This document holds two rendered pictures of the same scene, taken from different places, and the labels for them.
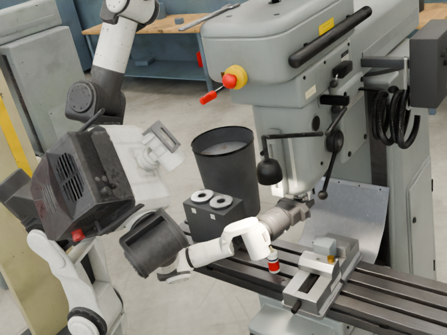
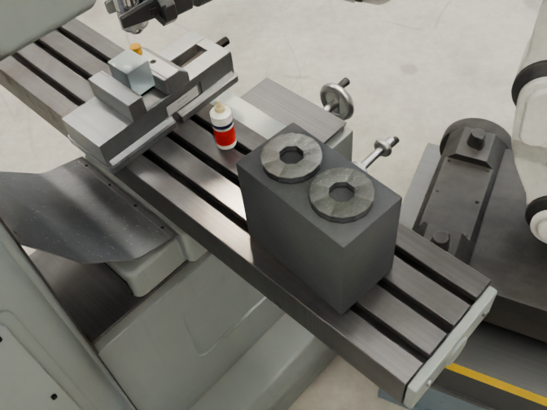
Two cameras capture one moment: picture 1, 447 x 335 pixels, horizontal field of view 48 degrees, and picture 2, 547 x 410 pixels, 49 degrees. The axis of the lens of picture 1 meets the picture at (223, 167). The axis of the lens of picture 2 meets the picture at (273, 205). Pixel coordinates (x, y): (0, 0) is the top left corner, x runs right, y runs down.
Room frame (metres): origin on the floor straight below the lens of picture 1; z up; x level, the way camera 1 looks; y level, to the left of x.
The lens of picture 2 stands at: (2.27, 0.08, 1.80)
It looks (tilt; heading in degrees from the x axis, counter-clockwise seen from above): 52 degrees down; 187
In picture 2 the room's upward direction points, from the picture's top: 7 degrees counter-clockwise
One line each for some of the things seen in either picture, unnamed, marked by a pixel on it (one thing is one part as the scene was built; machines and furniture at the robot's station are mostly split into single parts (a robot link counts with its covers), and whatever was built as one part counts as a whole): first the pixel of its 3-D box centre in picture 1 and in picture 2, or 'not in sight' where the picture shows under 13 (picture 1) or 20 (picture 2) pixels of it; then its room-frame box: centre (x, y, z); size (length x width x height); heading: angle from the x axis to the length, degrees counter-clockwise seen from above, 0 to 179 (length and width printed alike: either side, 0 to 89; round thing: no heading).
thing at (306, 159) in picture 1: (294, 139); not in sight; (1.41, -0.23, 1.47); 0.21 x 0.19 x 0.32; 49
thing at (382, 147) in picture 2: not in sight; (374, 155); (1.11, 0.23, 0.53); 0.22 x 0.06 x 0.06; 139
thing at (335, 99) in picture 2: not in sight; (328, 108); (1.04, 0.10, 0.65); 0.16 x 0.12 x 0.12; 139
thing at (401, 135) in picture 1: (387, 115); not in sight; (1.48, -0.55, 1.45); 0.18 x 0.16 x 0.21; 139
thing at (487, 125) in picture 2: not in sight; (475, 149); (1.06, 0.52, 0.50); 0.20 x 0.05 x 0.20; 67
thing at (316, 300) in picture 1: (322, 267); (150, 89); (1.34, -0.26, 1.01); 0.35 x 0.15 x 0.11; 140
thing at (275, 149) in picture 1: (276, 163); not in sight; (1.33, -0.16, 1.45); 0.04 x 0.04 x 0.21; 49
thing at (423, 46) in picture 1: (435, 63); not in sight; (1.42, -0.68, 1.62); 0.20 x 0.09 x 0.21; 139
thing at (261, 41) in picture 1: (281, 29); not in sight; (1.42, -0.24, 1.81); 0.47 x 0.26 x 0.16; 139
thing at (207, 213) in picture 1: (216, 219); (317, 215); (1.71, 0.07, 1.05); 0.22 x 0.12 x 0.20; 45
